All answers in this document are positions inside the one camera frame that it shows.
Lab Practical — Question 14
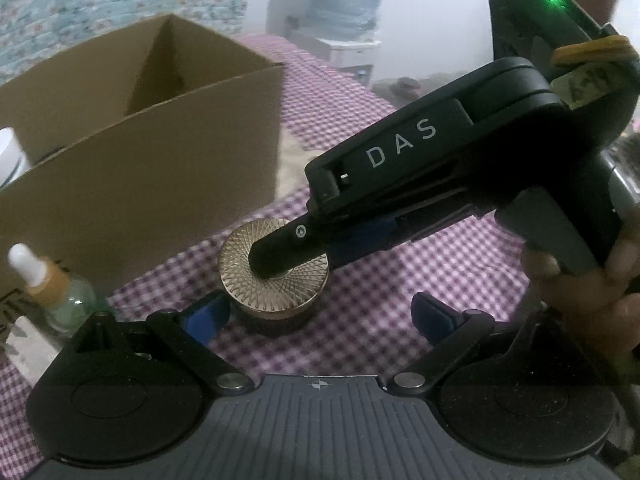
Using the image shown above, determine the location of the jar with gold textured lid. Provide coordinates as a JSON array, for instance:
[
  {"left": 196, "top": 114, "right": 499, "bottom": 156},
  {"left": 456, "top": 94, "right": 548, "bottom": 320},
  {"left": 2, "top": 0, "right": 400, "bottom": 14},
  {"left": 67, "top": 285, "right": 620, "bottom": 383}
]
[{"left": 217, "top": 219, "right": 332, "bottom": 336}]

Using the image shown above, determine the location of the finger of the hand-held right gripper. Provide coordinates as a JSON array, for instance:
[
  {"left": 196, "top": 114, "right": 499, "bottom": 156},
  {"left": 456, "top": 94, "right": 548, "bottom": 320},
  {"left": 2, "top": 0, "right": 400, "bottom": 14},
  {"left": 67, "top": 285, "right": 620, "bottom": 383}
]
[
  {"left": 347, "top": 215, "right": 401, "bottom": 263},
  {"left": 249, "top": 217, "right": 363, "bottom": 281}
]

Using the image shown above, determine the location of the small white carton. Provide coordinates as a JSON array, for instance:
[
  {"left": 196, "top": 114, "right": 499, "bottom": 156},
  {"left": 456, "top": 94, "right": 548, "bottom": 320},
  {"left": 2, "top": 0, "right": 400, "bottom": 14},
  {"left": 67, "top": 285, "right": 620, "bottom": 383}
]
[{"left": 0, "top": 315, "right": 68, "bottom": 388}]

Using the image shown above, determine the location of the water dispenser with bottle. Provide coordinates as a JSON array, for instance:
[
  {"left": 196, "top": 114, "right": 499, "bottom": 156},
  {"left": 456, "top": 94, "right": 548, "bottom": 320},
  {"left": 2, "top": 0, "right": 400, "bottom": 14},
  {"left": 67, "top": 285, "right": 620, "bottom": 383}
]
[{"left": 287, "top": 15, "right": 382, "bottom": 85}]

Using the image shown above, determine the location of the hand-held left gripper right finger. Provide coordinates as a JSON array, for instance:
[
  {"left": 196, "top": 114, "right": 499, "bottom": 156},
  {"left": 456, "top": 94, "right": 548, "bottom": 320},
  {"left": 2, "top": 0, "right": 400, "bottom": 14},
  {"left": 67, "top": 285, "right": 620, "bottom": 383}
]
[{"left": 390, "top": 292, "right": 588, "bottom": 396}]

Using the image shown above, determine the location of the green glass dropper bottle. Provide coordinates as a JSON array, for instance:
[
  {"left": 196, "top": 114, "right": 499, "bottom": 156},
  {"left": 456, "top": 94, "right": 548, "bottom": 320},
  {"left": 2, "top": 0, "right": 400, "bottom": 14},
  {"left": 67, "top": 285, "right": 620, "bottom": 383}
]
[{"left": 7, "top": 242, "right": 98, "bottom": 338}]

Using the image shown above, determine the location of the white round jar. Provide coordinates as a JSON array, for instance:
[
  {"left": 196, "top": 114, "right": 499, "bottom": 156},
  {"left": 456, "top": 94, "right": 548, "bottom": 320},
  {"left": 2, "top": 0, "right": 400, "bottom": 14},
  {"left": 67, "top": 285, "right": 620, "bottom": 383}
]
[{"left": 0, "top": 127, "right": 32, "bottom": 189}]

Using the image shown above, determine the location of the dark shoe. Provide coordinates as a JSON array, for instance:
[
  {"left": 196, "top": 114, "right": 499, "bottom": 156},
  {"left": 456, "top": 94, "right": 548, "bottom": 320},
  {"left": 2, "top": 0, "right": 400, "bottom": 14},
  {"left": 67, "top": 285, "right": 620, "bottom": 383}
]
[{"left": 389, "top": 77, "right": 427, "bottom": 99}]

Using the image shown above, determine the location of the pink gingham blanket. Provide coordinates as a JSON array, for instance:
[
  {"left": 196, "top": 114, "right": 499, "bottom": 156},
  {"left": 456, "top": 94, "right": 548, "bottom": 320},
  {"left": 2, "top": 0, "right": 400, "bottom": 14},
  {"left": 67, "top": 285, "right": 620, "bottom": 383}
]
[{"left": 0, "top": 32, "right": 551, "bottom": 403}]

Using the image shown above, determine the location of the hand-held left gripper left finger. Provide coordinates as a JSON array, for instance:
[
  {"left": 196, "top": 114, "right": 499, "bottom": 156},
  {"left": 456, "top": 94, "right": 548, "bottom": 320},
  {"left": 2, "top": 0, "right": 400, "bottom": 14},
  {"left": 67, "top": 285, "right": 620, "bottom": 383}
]
[{"left": 67, "top": 290, "right": 256, "bottom": 396}]

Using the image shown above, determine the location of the brown cardboard box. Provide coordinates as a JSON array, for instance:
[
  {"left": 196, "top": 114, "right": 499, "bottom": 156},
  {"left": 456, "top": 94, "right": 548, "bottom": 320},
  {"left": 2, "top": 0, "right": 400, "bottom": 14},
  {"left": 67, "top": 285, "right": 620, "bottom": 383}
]
[{"left": 0, "top": 12, "right": 287, "bottom": 303}]

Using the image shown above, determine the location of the person's right hand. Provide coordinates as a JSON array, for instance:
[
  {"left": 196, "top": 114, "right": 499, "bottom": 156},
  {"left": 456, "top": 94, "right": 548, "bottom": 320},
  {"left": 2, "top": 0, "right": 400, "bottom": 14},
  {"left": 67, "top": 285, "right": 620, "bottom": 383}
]
[{"left": 520, "top": 212, "right": 640, "bottom": 361}]

